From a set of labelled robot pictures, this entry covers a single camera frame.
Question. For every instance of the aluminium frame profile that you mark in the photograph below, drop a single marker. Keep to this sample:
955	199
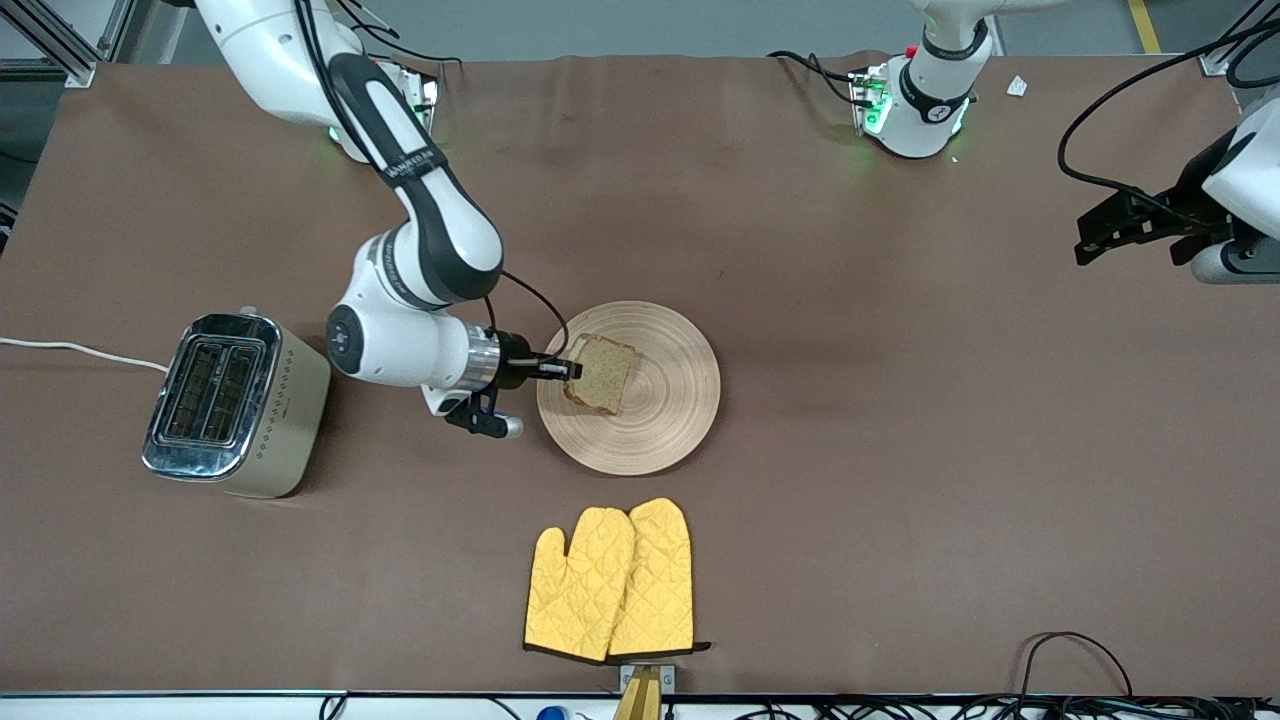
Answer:
1215	64
78	74

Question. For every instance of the small white paper scrap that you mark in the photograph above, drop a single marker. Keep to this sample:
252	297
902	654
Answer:
1017	86

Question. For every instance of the round pale wooden plate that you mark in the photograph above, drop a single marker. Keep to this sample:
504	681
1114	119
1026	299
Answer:
660	420

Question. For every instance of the slice of brown toast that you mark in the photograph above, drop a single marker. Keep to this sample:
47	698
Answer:
605	375

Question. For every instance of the white table edge rail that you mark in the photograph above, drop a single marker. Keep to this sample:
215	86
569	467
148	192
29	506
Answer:
200	708

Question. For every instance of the yellow quilted oven mitt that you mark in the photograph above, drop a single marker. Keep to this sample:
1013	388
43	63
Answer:
580	590
660	580

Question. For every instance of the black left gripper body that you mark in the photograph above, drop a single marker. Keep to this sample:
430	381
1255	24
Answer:
1176	213

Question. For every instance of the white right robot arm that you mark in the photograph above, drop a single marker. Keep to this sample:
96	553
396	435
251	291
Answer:
400	345

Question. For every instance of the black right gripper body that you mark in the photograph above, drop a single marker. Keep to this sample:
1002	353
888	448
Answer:
514	366

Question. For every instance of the brown table cover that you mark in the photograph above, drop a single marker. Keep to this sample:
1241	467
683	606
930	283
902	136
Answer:
900	500

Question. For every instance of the cream and chrome toaster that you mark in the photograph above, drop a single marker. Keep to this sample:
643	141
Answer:
285	400

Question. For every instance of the metal base connector plate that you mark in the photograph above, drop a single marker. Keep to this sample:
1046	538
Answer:
868	100
428	95

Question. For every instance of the small metal bracket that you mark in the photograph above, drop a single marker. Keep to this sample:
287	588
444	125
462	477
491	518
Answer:
668	678

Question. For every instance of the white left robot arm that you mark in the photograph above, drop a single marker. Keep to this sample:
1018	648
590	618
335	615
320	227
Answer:
925	120

